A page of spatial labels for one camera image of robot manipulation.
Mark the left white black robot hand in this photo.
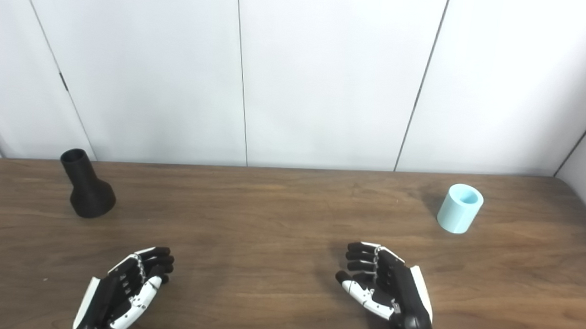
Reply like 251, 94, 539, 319
73, 243, 175, 329

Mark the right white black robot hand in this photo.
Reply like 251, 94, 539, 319
334, 241, 441, 329

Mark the black flared nozzle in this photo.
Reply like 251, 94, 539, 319
57, 147, 119, 220

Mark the light blue cylinder cup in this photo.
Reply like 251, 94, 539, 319
436, 183, 485, 236

